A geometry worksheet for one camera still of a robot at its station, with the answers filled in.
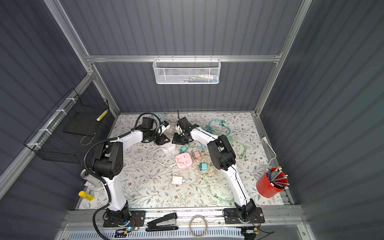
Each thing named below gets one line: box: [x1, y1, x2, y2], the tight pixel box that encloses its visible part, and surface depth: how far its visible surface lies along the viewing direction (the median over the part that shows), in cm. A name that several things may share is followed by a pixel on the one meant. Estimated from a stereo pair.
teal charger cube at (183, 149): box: [179, 145, 187, 153], surface depth 98 cm
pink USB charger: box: [192, 151, 202, 160], surface depth 96 cm
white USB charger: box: [172, 176, 183, 185], surface depth 86 cm
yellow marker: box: [78, 190, 94, 202], surface depth 77 cm
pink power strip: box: [175, 152, 193, 169], surface depth 93 cm
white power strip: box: [160, 142, 176, 154], surface depth 98 cm
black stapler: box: [145, 212, 179, 232], surface depth 72 cm
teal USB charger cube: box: [199, 162, 208, 171], surface depth 91 cm
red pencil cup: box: [256, 166, 290, 198], surface depth 75 cm
